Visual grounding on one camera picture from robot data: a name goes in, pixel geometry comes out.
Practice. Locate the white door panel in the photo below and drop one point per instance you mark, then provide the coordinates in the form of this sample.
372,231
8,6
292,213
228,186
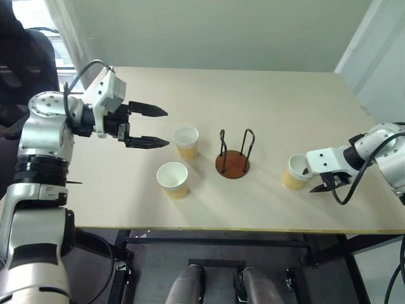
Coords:
370,63

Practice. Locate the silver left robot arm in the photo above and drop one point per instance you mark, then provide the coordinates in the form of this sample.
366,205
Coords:
41,126

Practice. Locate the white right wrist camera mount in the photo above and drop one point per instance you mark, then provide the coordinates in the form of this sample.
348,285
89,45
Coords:
326,158

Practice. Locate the black office chair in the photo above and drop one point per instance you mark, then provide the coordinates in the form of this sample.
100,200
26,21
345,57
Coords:
25,63

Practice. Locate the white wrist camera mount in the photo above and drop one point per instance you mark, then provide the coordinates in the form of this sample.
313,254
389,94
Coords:
106,92
326,158

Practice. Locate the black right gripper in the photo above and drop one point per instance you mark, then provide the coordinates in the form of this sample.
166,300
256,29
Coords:
338,179

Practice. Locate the yellow and white paper cup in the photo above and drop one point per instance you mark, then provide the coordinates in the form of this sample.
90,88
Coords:
186,149
292,181
172,179

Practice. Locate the grey rounded robot leg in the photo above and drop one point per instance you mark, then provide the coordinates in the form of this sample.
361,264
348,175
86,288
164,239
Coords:
185,285
262,288

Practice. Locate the white curtain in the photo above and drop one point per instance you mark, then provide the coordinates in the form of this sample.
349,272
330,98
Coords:
68,35

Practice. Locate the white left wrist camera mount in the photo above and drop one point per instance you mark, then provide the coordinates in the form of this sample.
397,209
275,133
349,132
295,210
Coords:
106,92

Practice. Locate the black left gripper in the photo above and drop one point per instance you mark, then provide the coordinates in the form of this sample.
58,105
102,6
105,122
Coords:
121,122

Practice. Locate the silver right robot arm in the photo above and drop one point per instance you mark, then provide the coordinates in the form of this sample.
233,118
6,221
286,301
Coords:
392,164

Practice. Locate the black metal table frame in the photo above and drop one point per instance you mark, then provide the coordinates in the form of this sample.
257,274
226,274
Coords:
221,242

